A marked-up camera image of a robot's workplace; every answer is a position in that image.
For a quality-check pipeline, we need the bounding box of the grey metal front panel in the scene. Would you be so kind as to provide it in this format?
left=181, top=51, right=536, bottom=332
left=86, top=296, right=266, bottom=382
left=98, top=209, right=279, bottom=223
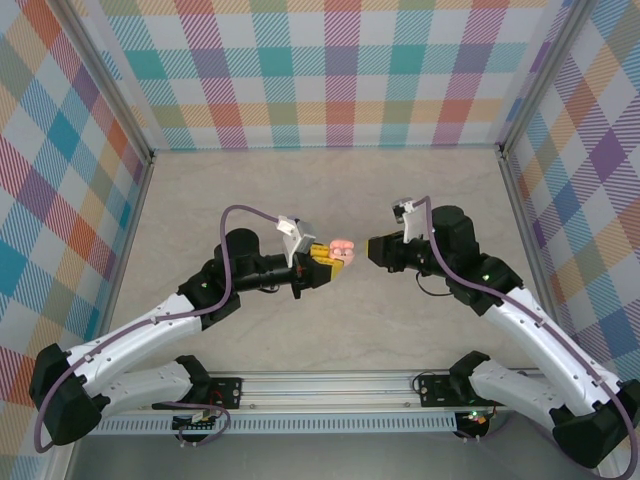
left=64, top=433, right=601, bottom=480

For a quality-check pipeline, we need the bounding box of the small electronics board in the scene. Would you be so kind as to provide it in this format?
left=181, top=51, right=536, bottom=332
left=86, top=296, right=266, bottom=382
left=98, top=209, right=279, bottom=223
left=453, top=408, right=490, bottom=442
left=171, top=411, right=222, bottom=445

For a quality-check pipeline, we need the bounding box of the slotted grey cable duct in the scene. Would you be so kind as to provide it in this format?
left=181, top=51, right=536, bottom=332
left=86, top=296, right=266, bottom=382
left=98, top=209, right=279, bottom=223
left=94, top=412, right=460, bottom=436

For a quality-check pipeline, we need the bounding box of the aluminium side rail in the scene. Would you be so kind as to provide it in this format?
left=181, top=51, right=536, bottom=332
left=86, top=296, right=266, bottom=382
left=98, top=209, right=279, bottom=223
left=497, top=147, right=621, bottom=480
left=42, top=149, right=156, bottom=480

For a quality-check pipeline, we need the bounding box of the pink earbud charging case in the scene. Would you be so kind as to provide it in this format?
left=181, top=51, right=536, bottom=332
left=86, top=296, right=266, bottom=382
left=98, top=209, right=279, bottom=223
left=327, top=236, right=359, bottom=266

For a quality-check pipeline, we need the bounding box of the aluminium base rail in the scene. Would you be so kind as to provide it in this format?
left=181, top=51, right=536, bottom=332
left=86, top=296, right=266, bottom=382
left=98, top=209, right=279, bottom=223
left=99, top=371, right=561, bottom=417

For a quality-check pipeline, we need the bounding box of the aluminium corner post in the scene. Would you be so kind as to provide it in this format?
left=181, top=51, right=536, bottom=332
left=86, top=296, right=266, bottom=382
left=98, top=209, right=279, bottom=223
left=497, top=0, right=594, bottom=159
left=60, top=0, right=157, bottom=164

